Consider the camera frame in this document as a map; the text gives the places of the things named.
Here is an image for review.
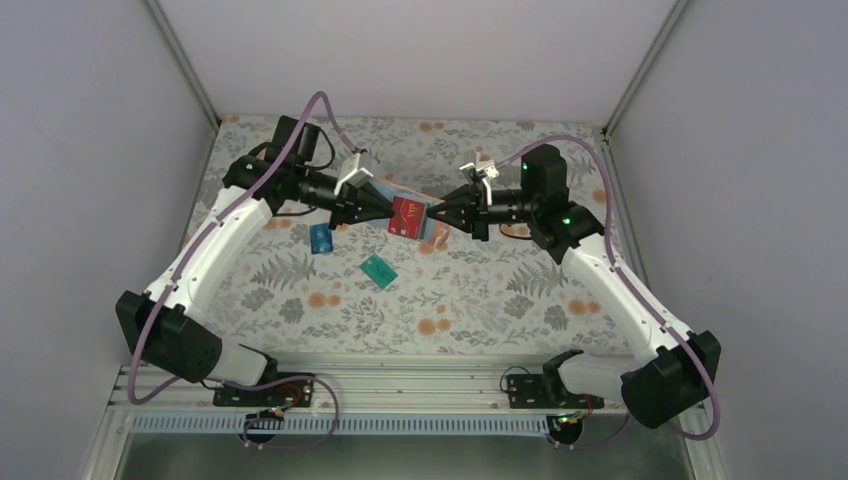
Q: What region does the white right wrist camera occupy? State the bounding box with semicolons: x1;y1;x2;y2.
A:
460;150;499;207

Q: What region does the left aluminium frame post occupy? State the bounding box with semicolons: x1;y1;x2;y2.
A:
143;0;221;132

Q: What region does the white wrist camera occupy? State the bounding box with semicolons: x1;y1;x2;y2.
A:
334;151;374;196
460;150;499;207

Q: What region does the pink leather card holder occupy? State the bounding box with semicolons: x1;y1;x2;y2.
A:
369;178;449;246

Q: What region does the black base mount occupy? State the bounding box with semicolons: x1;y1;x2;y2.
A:
499;350;605;447
201;353;314;445

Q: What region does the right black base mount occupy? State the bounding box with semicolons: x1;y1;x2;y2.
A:
499;350;605;447

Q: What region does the teal credit card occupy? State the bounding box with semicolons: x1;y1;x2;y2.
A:
360;254;398;289

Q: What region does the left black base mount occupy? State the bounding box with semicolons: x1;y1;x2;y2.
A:
201;353;314;445

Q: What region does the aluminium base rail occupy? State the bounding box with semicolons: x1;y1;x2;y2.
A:
107;353;625;437

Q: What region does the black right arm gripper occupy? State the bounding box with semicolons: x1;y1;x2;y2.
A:
427;182;539;241

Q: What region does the floral patterned table mat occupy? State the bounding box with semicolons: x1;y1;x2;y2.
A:
204;117;628;355

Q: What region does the blue credit card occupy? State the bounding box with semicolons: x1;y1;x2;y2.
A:
309;224;334;255

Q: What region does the red credit card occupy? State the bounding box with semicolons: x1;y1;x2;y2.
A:
387;196;427;239

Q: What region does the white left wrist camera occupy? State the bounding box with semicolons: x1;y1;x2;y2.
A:
334;151;374;196

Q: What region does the aluminium frame post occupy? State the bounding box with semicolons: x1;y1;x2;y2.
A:
602;0;691;138
143;0;221;132

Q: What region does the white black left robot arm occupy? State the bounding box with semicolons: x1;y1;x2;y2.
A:
116;116;440;405

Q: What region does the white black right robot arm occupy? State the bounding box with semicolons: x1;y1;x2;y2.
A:
447;144;722;438

